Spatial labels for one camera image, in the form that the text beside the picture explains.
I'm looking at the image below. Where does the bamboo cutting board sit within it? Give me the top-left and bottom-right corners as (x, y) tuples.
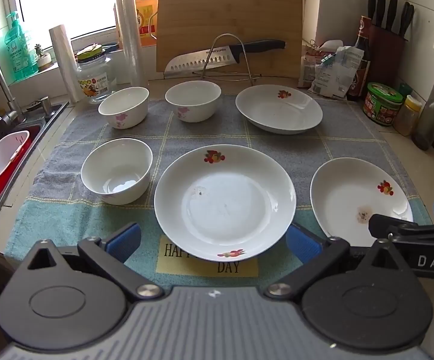
(156, 0), (304, 79)

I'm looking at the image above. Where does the red and white seasoning bag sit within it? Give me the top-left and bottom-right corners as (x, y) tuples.
(299, 39), (323, 89)

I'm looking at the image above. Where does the dark bottle with red cap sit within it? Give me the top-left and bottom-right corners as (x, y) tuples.
(412, 85), (434, 151)

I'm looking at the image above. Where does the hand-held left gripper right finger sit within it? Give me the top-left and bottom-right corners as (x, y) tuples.
(266, 223), (409, 301)

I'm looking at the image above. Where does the steel sink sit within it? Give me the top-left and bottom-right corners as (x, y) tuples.
(0, 99), (70, 222)

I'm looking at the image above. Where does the yellow cooking wine bottle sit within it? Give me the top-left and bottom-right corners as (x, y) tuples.
(127, 0), (159, 47)

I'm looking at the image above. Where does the green lidded sauce jar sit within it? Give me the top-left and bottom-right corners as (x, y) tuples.
(363, 82), (404, 126)

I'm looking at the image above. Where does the metal wire rack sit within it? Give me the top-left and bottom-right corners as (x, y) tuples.
(164, 34), (260, 87)

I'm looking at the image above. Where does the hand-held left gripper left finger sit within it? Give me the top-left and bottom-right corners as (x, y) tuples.
(23, 222), (165, 301)

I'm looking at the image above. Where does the dark knife block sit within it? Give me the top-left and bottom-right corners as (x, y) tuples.
(367, 17), (407, 91)

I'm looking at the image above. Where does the short plastic wrap roll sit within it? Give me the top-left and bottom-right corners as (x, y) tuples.
(49, 25), (79, 104)

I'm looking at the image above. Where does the small potted plant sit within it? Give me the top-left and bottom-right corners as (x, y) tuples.
(33, 43), (52, 71)

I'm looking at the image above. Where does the white plate with fruit print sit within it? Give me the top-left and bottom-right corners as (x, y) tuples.
(154, 144), (296, 262)
(310, 157), (414, 248)
(235, 85), (323, 135)

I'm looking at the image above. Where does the dark soy sauce bottle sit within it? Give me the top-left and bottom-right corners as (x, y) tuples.
(346, 16), (371, 101)

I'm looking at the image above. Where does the green dish soap bottle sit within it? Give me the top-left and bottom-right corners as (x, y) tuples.
(5, 10), (39, 81)

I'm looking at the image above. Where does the black-handled kitchen knife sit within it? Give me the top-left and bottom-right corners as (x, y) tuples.
(164, 39), (287, 76)

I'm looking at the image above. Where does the grey checked towel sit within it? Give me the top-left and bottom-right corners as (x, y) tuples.
(5, 95), (432, 289)

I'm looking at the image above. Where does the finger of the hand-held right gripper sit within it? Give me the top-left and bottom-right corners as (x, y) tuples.
(368, 214), (434, 239)

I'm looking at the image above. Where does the glass jar with yellow lid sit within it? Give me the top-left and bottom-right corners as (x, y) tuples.
(75, 44), (117, 104)

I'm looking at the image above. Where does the white bowl with pink flower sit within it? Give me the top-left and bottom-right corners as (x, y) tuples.
(98, 86), (150, 129)
(165, 80), (222, 123)
(80, 138), (153, 206)

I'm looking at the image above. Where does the yellow lidded spice jar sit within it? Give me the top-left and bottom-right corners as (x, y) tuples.
(393, 95), (423, 137)

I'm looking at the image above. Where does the tall plastic wrap roll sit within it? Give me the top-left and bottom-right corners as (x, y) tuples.
(114, 0), (146, 87)

